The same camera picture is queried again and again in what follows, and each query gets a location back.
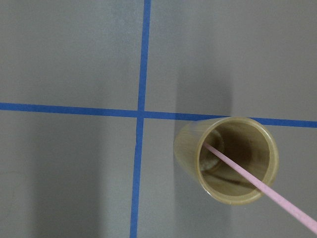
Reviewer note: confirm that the brown paper table cover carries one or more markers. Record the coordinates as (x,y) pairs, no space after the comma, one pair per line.
(93,92)

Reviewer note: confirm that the pink chopstick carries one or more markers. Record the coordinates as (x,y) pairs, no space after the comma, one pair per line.
(293,210)

